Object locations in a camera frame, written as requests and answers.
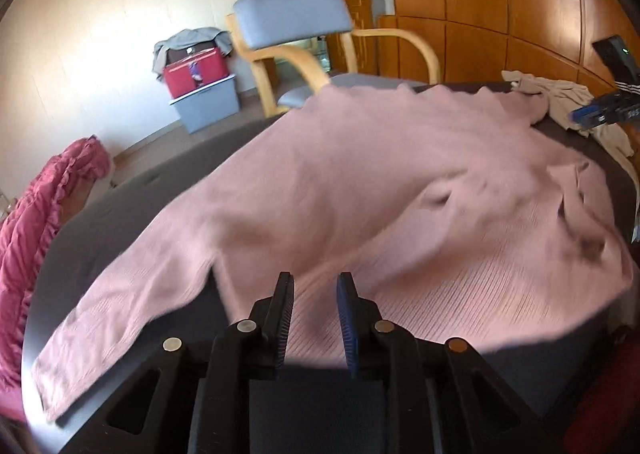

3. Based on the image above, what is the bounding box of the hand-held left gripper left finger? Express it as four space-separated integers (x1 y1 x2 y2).
55 271 296 454

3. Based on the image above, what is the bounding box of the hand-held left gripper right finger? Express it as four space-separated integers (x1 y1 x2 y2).
336 271 566 454

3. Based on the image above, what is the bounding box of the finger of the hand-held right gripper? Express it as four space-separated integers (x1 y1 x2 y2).
569 93 640 131

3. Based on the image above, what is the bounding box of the pink knit sweater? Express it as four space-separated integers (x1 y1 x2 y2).
31 84 638 425

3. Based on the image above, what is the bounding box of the beige garment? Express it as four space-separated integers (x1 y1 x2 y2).
501 70 640 172

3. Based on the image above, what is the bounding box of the black device with green light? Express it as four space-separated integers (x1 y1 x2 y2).
591 35 640 81

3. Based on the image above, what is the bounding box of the black leather sofa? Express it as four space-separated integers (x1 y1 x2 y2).
20 81 640 454

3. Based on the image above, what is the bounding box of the grey plastic storage box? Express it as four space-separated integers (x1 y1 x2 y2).
169 74 241 135

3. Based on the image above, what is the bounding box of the red fabric box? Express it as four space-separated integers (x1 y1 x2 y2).
162 46 232 99

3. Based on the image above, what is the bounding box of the red ruffled quilt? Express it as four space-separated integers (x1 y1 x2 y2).
0 135 113 422

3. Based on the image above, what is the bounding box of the person's red jacket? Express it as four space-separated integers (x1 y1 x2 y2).
562 324 640 454

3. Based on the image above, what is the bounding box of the grey cloth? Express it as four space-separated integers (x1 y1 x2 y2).
152 26 233 80

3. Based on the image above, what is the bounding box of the wooden armchair with grey cushions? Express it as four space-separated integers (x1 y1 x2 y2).
225 0 441 119

